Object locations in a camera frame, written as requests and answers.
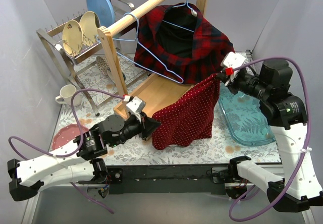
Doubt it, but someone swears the blue plate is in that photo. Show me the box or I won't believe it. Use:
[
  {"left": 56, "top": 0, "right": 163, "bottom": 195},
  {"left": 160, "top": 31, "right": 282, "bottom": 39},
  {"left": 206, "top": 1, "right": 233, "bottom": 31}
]
[{"left": 86, "top": 0, "right": 116, "bottom": 27}]

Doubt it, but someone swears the red plaid skirt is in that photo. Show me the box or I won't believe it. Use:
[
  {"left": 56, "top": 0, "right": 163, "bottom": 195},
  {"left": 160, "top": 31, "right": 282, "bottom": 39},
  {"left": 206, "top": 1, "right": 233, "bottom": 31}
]
[{"left": 134, "top": 4, "right": 234, "bottom": 84}]

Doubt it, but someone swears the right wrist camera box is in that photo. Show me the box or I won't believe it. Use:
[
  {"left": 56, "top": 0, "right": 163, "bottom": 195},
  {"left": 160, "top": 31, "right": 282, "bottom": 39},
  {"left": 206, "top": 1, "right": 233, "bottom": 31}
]
[{"left": 221, "top": 52, "right": 248, "bottom": 86}]

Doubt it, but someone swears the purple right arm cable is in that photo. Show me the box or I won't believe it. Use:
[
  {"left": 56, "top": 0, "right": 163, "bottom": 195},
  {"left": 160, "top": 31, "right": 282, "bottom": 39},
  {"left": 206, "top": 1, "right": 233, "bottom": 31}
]
[{"left": 228, "top": 56, "right": 309, "bottom": 222}]

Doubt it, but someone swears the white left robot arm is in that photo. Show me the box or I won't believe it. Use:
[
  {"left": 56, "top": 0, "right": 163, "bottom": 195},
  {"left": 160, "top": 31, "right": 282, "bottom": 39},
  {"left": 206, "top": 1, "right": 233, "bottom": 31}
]
[{"left": 7, "top": 113, "right": 161, "bottom": 201}]

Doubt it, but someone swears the teal plastic tray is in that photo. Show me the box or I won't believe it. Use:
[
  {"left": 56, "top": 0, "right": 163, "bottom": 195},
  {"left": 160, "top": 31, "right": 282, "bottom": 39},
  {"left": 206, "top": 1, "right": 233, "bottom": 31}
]
[{"left": 218, "top": 83, "right": 275, "bottom": 147}]

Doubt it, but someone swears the cream plate rear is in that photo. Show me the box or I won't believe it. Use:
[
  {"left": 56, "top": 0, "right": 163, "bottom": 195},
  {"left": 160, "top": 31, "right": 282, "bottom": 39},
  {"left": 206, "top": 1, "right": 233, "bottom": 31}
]
[{"left": 79, "top": 11, "right": 100, "bottom": 46}]

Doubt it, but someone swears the pink dotted plate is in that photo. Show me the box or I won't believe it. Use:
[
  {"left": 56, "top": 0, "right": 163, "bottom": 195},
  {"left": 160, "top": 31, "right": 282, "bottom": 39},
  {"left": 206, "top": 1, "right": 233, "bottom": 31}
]
[{"left": 51, "top": 124, "right": 80, "bottom": 150}]

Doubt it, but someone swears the floral table mat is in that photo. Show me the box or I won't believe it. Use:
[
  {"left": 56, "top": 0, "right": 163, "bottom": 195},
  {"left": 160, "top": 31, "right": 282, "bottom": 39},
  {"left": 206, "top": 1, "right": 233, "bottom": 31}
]
[{"left": 55, "top": 56, "right": 281, "bottom": 165}]

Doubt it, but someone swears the metal dish rack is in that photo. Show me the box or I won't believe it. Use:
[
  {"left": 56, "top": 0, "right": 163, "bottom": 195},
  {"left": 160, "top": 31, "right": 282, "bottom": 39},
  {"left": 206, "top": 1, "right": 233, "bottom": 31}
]
[{"left": 36, "top": 0, "right": 135, "bottom": 116}]

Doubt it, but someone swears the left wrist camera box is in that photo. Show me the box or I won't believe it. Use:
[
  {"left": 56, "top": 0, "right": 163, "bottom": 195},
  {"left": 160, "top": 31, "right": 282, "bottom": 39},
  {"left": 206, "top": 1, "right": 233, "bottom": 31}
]
[{"left": 123, "top": 95, "right": 146, "bottom": 122}]

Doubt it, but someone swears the cream plate front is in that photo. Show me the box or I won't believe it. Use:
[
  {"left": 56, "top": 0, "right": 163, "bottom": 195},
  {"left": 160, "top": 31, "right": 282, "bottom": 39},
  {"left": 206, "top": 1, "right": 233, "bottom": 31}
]
[{"left": 62, "top": 20, "right": 83, "bottom": 57}]

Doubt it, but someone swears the white mug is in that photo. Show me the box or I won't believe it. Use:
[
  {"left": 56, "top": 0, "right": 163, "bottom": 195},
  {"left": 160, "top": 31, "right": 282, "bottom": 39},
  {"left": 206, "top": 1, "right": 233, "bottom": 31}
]
[{"left": 55, "top": 84, "right": 82, "bottom": 106}]

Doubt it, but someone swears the cream plate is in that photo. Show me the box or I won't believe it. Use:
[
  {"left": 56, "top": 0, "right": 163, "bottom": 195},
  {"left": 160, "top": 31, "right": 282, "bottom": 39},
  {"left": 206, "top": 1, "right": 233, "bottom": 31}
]
[
  {"left": 62, "top": 20, "right": 83, "bottom": 57},
  {"left": 79, "top": 11, "right": 100, "bottom": 46}
]

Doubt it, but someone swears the light blue wire hanger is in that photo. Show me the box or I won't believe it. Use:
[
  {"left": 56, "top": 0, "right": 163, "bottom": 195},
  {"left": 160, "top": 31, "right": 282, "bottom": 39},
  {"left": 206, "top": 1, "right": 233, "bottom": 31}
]
[{"left": 161, "top": 0, "right": 198, "bottom": 33}]

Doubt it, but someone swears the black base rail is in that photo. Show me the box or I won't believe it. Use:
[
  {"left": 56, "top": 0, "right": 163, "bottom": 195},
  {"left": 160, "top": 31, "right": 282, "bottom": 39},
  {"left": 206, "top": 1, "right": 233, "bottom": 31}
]
[{"left": 78, "top": 164, "right": 253, "bottom": 196}]

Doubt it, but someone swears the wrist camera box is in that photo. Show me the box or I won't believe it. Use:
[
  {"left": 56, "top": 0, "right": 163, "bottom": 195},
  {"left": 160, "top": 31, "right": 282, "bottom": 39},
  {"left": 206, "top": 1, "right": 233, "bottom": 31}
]
[
  {"left": 221, "top": 52, "right": 248, "bottom": 86},
  {"left": 123, "top": 95, "right": 146, "bottom": 122}
]

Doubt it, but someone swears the red polka dot cloth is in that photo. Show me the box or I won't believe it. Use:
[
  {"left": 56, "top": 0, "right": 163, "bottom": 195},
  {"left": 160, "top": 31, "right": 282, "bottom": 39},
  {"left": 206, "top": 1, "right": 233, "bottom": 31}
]
[{"left": 152, "top": 74, "right": 220, "bottom": 150}]

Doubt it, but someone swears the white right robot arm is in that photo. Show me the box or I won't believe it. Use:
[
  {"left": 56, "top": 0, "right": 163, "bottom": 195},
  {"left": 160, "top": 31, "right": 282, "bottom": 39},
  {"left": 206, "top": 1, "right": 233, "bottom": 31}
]
[{"left": 217, "top": 58, "right": 322, "bottom": 213}]

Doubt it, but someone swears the wooden clothes rack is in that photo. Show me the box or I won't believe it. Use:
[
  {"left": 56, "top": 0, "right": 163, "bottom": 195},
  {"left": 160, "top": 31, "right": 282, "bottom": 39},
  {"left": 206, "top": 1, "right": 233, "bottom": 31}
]
[{"left": 97, "top": 0, "right": 211, "bottom": 141}]

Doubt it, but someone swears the patterned bowl under rack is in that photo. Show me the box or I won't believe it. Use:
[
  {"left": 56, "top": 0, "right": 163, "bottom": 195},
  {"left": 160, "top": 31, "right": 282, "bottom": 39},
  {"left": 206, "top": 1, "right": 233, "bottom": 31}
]
[{"left": 96, "top": 56, "right": 110, "bottom": 76}]

